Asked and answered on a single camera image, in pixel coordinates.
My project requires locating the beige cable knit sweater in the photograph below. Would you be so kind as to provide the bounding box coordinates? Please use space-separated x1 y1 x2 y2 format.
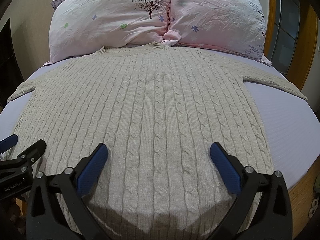
4 43 303 239

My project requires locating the pink floral right pillow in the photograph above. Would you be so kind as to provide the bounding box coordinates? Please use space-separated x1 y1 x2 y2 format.
163 0 268 62

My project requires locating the lavender bed sheet mattress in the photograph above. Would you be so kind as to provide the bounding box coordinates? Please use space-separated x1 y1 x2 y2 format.
1 50 319 189

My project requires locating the woven wooden bed frame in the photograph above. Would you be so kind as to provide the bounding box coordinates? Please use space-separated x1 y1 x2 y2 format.
289 159 319 239

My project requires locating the pink floral left pillow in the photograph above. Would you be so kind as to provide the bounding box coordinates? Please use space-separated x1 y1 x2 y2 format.
48 0 170 62

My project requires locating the wooden framed glass door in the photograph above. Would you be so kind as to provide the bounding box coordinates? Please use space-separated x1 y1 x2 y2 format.
264 0 318 89

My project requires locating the pink floral pillow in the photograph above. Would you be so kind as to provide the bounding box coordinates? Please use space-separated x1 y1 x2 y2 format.
163 0 268 62
48 0 170 62

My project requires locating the white wall power socket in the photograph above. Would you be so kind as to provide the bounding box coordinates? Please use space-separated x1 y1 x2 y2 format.
308 197 319 219

